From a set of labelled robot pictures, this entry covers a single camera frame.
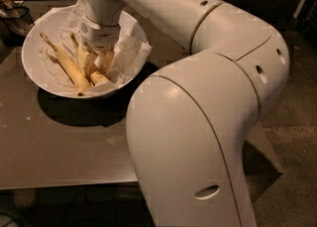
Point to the white bowl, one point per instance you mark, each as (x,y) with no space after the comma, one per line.
(33,69)

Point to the black wire basket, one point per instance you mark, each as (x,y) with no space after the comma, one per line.
(18,22)

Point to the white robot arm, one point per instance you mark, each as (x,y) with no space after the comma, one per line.
(186,124)

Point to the white paper liner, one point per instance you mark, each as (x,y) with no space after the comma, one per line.
(132,52)

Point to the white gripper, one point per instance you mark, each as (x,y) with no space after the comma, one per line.
(99,36)

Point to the yellow banana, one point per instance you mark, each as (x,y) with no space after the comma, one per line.
(70,67)
(95,76)

